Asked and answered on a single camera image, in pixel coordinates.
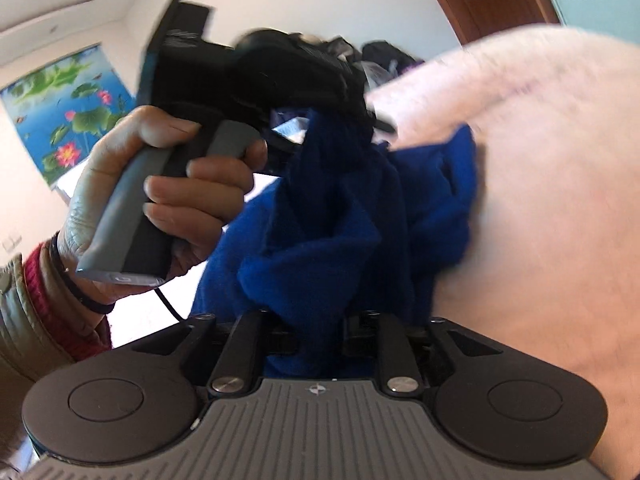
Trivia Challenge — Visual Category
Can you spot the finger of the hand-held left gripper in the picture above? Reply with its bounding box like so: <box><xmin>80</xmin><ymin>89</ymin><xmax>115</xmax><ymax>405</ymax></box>
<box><xmin>344</xmin><ymin>74</ymin><xmax>399</xmax><ymax>137</ymax></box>

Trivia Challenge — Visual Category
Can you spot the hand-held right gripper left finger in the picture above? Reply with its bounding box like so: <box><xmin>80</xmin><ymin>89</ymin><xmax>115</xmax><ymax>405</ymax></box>
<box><xmin>131</xmin><ymin>310</ymin><xmax>301</xmax><ymax>396</ymax></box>

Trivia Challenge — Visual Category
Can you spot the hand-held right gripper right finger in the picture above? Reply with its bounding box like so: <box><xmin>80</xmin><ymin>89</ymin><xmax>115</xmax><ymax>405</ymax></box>
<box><xmin>345</xmin><ymin>310</ymin><xmax>506</xmax><ymax>396</ymax></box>

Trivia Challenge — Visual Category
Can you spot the blue sweater with rhinestones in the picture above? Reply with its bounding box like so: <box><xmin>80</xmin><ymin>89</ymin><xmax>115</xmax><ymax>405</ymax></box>
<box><xmin>187</xmin><ymin>107</ymin><xmax>478</xmax><ymax>381</ymax></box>

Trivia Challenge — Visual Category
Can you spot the person's left forearm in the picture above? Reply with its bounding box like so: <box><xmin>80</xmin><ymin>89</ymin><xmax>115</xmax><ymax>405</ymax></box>
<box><xmin>0</xmin><ymin>232</ymin><xmax>115</xmax><ymax>466</ymax></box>

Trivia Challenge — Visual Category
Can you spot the pile of clothes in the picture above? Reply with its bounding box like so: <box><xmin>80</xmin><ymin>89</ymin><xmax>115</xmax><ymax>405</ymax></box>
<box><xmin>300</xmin><ymin>35</ymin><xmax>426</xmax><ymax>92</ymax></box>

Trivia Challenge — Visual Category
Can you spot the person's left hand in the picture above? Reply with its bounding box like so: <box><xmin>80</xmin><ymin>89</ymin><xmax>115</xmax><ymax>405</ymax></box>
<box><xmin>56</xmin><ymin>106</ymin><xmax>269</xmax><ymax>306</ymax></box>

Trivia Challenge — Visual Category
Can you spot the lotus print blind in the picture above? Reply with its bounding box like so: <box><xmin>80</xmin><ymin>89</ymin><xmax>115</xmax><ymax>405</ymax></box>
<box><xmin>0</xmin><ymin>45</ymin><xmax>139</xmax><ymax>191</ymax></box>

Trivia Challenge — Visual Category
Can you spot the pink blanket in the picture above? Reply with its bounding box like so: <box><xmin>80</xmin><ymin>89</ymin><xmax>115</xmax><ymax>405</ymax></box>
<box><xmin>365</xmin><ymin>25</ymin><xmax>640</xmax><ymax>480</ymax></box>

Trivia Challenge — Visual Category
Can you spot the black cable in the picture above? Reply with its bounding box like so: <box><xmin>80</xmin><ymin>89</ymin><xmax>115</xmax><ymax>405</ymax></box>
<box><xmin>154</xmin><ymin>285</ymin><xmax>190</xmax><ymax>322</ymax></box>

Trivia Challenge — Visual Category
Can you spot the black hair tie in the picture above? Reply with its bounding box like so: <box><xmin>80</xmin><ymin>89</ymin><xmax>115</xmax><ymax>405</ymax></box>
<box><xmin>47</xmin><ymin>237</ymin><xmax>116</xmax><ymax>315</ymax></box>

